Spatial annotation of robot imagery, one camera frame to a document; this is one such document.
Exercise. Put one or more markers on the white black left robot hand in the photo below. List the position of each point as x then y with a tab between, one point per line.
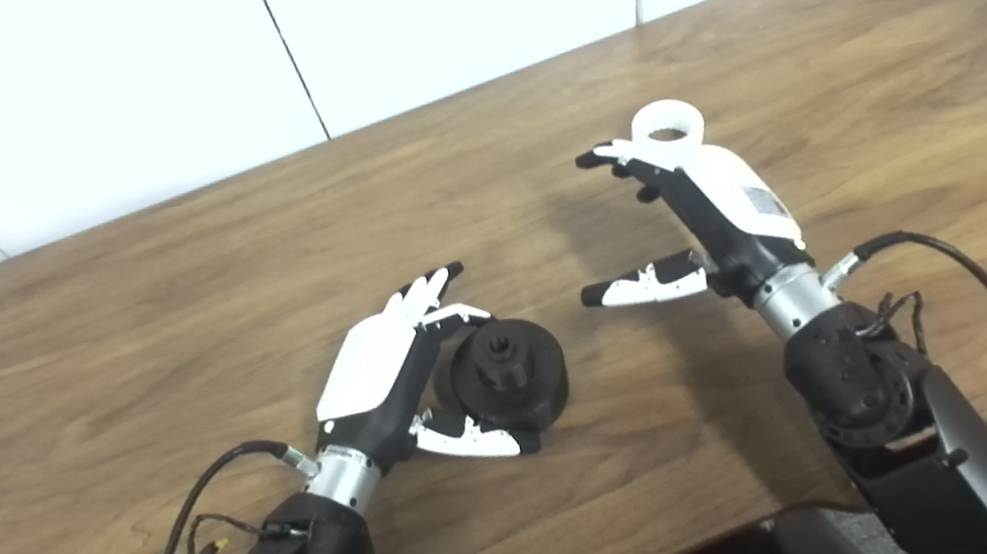
368	370

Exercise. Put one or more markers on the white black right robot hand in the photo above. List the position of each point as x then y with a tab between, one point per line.
736	214

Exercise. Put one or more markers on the round black plastic part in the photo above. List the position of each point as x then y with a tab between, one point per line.
524	393

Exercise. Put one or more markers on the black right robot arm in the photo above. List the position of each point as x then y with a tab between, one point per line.
870	393

